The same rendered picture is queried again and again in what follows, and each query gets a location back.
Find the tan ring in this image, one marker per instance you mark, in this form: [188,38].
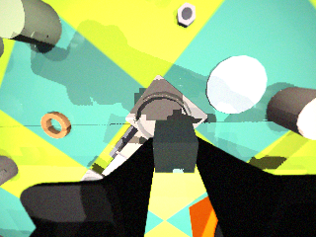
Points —
[50,130]

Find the white hex nut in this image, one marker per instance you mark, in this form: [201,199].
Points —
[186,14]

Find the white cylinder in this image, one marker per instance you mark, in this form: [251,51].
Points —
[8,169]

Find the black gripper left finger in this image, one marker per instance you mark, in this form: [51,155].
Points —
[122,197]

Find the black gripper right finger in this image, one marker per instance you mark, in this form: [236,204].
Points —
[247,201]

